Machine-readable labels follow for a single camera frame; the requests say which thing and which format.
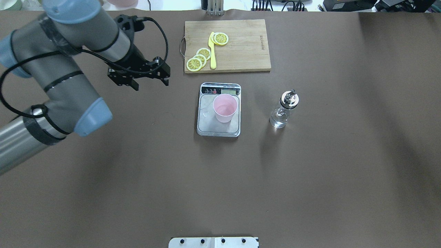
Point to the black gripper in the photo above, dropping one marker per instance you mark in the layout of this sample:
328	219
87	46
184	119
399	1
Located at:
135	57

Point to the pink plastic cup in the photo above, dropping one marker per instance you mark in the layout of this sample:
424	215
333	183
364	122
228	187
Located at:
225	106

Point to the glass sauce bottle steel cap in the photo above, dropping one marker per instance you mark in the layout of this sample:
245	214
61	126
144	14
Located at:
280	115

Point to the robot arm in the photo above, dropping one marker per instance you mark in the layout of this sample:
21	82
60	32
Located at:
44	49

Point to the silver digital kitchen scale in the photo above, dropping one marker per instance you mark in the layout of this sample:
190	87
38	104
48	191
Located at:
207	124

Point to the lemon slice lower left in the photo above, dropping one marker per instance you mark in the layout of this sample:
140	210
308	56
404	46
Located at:
194	64

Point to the lemon slice middle left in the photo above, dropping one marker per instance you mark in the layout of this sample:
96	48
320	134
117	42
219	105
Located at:
202	58

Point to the yellow plastic knife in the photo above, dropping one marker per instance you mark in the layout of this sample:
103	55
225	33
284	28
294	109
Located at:
212	47

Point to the lemon slice under right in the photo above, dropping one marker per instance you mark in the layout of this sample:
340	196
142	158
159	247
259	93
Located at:
212	38

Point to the lemon slice far right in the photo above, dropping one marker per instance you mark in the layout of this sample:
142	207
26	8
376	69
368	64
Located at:
221	38

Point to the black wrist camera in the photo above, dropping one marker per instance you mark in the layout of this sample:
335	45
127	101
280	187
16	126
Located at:
130	24

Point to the aluminium frame post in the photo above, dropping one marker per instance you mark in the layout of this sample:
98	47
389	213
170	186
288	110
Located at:
215	7

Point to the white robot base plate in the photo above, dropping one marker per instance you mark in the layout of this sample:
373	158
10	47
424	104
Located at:
214	242

